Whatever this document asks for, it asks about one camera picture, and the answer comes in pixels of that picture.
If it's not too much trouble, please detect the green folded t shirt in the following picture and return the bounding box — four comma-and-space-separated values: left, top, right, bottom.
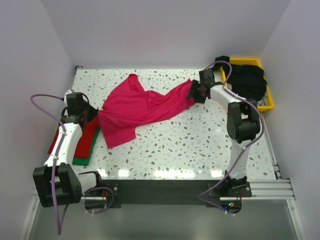
72, 126, 101, 166

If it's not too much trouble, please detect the aluminium frame rail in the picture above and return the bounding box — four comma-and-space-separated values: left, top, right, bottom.
32, 159, 297, 201

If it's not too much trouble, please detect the pink t shirt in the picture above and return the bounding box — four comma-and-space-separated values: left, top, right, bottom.
97, 74, 195, 149

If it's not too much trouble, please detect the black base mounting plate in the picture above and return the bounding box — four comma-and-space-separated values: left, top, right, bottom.
84, 179, 253, 213

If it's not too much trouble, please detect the black t shirt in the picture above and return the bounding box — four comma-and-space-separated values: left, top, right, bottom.
213, 55, 267, 102

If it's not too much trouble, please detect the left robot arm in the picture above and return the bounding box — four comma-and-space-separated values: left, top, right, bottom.
32, 90, 104, 208

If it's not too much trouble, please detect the grey t shirt in bin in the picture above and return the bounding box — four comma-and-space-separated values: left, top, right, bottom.
257, 92, 269, 107

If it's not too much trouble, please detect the red folded t shirt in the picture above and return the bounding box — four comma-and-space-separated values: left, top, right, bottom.
48, 118, 99, 163

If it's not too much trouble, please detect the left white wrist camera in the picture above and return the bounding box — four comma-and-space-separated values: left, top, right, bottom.
63, 89, 75, 104

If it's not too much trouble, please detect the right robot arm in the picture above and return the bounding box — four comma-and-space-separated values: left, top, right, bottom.
187, 69, 263, 197

